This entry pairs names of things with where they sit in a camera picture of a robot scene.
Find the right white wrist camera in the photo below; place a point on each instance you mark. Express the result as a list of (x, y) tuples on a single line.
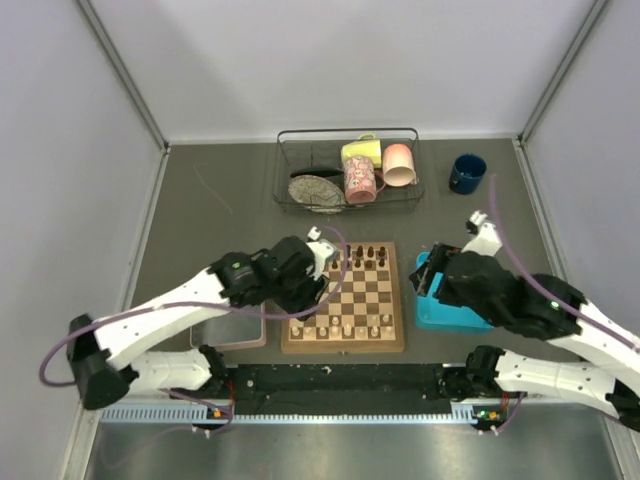
[(484, 238)]

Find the aluminium front rail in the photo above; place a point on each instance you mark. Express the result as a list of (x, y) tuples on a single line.
[(491, 408)]

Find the pink white mug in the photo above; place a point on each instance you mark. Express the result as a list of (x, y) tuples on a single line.
[(398, 166)]

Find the wooden chess board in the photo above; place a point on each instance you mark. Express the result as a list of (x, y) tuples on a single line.
[(357, 289)]

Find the speckled ceramic plate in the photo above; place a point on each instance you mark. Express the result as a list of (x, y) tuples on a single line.
[(317, 194)]

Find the yellow mug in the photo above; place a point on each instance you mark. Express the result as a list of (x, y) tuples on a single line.
[(367, 145)]

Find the dark blue mug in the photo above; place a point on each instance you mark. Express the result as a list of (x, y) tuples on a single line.
[(466, 174)]

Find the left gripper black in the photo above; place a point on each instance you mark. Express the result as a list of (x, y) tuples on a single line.
[(313, 290)]

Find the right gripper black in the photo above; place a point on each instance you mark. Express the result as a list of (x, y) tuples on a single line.
[(422, 277)]

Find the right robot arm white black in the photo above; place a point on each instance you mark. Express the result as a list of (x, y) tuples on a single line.
[(541, 307)]

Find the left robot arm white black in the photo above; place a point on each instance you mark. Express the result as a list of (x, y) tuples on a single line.
[(111, 358)]

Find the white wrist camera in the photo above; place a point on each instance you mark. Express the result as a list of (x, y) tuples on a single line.
[(324, 252), (484, 238)]

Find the blue plastic tray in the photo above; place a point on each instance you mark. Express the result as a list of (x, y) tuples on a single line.
[(430, 313)]

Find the black wire dish rack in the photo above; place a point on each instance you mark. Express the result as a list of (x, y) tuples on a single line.
[(333, 170)]

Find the pink patterned mug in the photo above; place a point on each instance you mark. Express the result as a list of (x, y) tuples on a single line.
[(362, 182)]

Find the metal tray pink rim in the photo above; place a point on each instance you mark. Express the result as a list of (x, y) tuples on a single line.
[(230, 331)]

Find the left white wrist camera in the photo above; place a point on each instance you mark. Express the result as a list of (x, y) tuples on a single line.
[(324, 252)]

